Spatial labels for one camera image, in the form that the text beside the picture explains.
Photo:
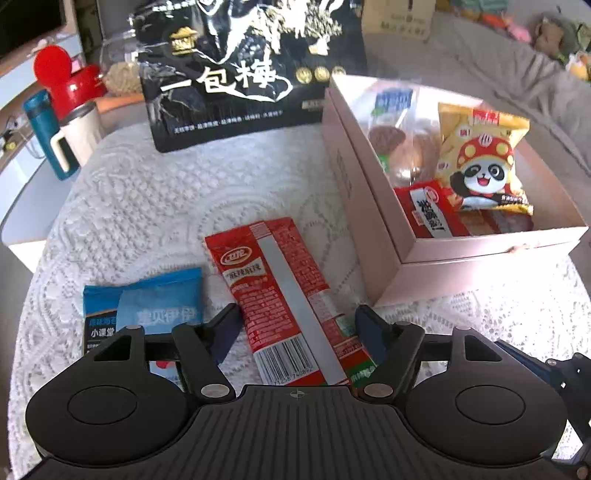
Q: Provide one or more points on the red spicy strip packet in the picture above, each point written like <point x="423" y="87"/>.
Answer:
<point x="277" y="277"/>

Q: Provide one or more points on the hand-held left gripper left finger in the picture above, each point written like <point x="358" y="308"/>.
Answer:
<point x="226" y="330"/>

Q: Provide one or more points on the grey-brown plush toy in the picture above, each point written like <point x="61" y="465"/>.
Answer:
<point x="554" y="37"/>

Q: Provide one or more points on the bread packet with blue print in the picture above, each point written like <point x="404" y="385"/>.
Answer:
<point x="392" y="104"/>

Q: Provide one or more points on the red-edged clear pastry packet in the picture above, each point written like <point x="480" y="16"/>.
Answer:
<point x="429" y="210"/>

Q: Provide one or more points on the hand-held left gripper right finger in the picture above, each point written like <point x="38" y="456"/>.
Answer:
<point x="369" y="330"/>

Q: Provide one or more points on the beige knitted item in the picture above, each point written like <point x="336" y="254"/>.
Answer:
<point x="121" y="79"/>

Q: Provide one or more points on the yellow panda snack packet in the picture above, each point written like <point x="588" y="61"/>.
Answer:
<point x="480" y="152"/>

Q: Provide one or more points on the blue and white packet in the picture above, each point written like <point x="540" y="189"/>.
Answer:
<point x="157" y="300"/>

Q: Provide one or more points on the cream lidded mug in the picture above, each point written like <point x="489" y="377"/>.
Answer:
<point x="83" y="134"/>

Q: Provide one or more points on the white and wood cabinet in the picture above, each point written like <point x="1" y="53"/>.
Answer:
<point x="23" y="198"/>

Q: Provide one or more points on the large black snack bag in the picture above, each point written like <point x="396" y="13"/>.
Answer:
<point x="231" y="92"/>

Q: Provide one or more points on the pink plush toy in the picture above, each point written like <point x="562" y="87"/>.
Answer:
<point x="517" y="30"/>

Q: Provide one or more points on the white lace tablecloth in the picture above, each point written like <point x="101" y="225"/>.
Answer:
<point x="161" y="207"/>

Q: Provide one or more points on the black television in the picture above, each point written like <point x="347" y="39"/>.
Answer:
<point x="27" y="23"/>

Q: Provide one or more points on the clear bread packet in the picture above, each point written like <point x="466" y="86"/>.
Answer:
<point x="422" y="147"/>

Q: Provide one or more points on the pink cardboard box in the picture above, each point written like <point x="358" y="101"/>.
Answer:
<point x="369" y="258"/>

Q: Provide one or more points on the tan fabric storage bag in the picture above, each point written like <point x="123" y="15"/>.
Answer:
<point x="397" y="16"/>

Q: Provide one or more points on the teal thermos bottle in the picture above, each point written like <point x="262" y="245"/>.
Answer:
<point x="39" y="124"/>

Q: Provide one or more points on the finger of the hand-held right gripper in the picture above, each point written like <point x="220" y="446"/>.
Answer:
<point x="526" y="361"/>

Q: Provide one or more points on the yellow duck plush toy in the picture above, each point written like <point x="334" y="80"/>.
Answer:
<point x="579" y="69"/>

